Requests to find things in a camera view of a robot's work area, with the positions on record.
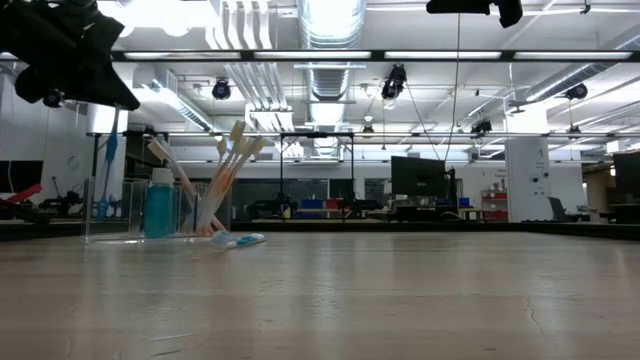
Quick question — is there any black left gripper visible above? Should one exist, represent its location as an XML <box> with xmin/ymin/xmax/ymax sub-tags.
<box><xmin>0</xmin><ymin>0</ymin><xmax>141</xmax><ymax>112</ymax></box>

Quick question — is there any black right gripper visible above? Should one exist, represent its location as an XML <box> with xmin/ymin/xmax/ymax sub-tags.
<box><xmin>425</xmin><ymin>0</ymin><xmax>524</xmax><ymax>29</ymax></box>

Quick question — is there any blue and white toothbrush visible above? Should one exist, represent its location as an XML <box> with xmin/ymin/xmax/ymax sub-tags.
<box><xmin>95</xmin><ymin>106</ymin><xmax>122</xmax><ymax>222</ymax></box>
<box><xmin>209</xmin><ymin>229</ymin><xmax>268</xmax><ymax>251</ymax></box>

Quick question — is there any blue mouthwash bottle white cap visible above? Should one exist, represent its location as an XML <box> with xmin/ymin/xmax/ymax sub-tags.
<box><xmin>143</xmin><ymin>167</ymin><xmax>178</xmax><ymax>240</ymax></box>

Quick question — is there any black monitor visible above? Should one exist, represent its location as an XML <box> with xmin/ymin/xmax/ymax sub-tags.
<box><xmin>612</xmin><ymin>151</ymin><xmax>640</xmax><ymax>199</ymax></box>
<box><xmin>0</xmin><ymin>159</ymin><xmax>45</xmax><ymax>194</ymax></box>
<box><xmin>390</xmin><ymin>155</ymin><xmax>447</xmax><ymax>197</ymax></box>

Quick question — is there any clear acrylic organizer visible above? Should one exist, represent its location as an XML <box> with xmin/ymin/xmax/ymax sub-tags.
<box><xmin>83</xmin><ymin>176</ymin><xmax>234</xmax><ymax>245</ymax></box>

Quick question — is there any overhead LED light bar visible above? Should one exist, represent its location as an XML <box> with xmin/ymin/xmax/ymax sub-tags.
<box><xmin>107</xmin><ymin>48</ymin><xmax>640</xmax><ymax>63</ymax></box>

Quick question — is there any white building column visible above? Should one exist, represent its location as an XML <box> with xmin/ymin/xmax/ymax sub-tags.
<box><xmin>504</xmin><ymin>107</ymin><xmax>551</xmax><ymax>224</ymax></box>

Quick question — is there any red storage shelf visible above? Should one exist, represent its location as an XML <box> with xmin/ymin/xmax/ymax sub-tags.
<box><xmin>480</xmin><ymin>188</ymin><xmax>509</xmax><ymax>222</ymax></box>

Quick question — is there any grey office chair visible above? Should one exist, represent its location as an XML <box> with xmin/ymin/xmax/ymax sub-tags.
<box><xmin>547</xmin><ymin>195</ymin><xmax>576</xmax><ymax>224</ymax></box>

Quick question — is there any silver ventilation duct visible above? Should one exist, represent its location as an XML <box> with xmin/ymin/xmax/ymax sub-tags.
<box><xmin>297</xmin><ymin>0</ymin><xmax>369</xmax><ymax>101</ymax></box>
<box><xmin>524</xmin><ymin>29</ymin><xmax>640</xmax><ymax>104</ymax></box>

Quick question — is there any red clamp handle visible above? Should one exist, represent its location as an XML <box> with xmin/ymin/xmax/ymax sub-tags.
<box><xmin>5</xmin><ymin>183</ymin><xmax>45</xmax><ymax>205</ymax></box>

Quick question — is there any black station frame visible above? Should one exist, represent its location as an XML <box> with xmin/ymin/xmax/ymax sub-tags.
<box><xmin>278</xmin><ymin>131</ymin><xmax>356</xmax><ymax>221</ymax></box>

